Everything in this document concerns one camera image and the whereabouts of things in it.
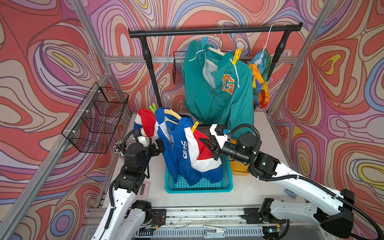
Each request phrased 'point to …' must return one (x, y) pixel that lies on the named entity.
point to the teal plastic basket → (224, 185)
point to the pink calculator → (143, 192)
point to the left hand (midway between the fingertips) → (155, 138)
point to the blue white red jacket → (190, 158)
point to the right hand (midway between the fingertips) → (201, 141)
